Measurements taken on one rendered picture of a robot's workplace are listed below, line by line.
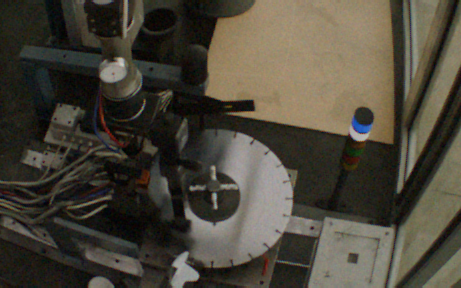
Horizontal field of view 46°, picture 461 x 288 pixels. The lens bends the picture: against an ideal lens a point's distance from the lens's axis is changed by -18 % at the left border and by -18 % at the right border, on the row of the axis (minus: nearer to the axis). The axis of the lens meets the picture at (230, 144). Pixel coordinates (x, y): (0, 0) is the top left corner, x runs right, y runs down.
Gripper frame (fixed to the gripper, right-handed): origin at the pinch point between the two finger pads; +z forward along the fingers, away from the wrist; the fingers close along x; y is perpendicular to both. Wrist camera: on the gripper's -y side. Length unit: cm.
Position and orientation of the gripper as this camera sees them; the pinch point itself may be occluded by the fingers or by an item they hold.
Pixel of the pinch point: (178, 274)
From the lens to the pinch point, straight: 136.0
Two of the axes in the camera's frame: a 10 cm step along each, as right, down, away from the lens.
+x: 2.5, -8.4, -4.8
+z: 3.3, -4.0, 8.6
